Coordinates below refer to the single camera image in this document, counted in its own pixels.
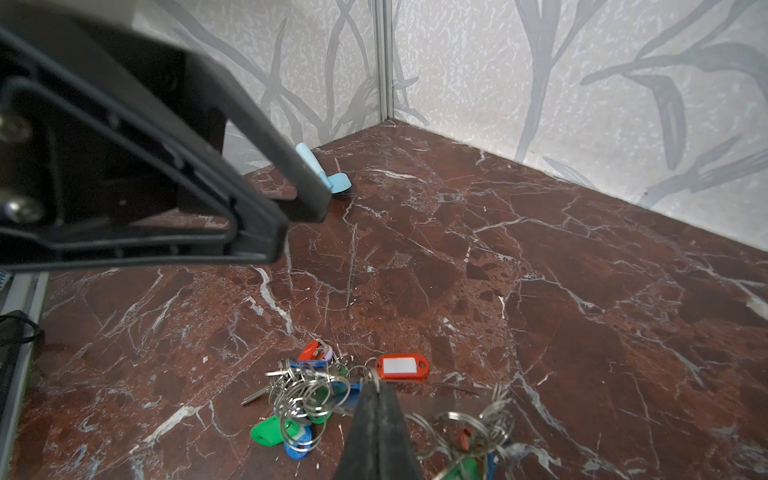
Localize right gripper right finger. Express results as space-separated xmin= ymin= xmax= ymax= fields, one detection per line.
xmin=378 ymin=384 xmax=423 ymax=480

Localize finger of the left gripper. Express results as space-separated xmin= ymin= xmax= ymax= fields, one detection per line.
xmin=1 ymin=23 xmax=290 ymax=267
xmin=131 ymin=34 xmax=331 ymax=224

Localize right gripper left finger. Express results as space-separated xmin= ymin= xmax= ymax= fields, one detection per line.
xmin=334 ymin=383 xmax=379 ymax=480

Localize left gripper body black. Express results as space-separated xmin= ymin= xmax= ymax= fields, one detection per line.
xmin=1 ymin=1 xmax=228 ymax=270

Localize metal key ring plate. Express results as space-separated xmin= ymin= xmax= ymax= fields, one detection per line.
xmin=241 ymin=338 xmax=515 ymax=479

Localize light blue toy shovel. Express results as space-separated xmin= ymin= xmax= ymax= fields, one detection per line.
xmin=296 ymin=143 xmax=352 ymax=195

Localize blue key tag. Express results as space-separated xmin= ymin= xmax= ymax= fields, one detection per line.
xmin=283 ymin=424 xmax=314 ymax=460

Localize green key tag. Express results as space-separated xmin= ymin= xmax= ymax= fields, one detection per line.
xmin=250 ymin=415 xmax=302 ymax=447

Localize red key tag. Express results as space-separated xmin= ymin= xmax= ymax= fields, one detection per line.
xmin=375 ymin=353 xmax=430 ymax=380

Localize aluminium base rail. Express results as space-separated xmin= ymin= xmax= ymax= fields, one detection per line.
xmin=1 ymin=272 xmax=50 ymax=465

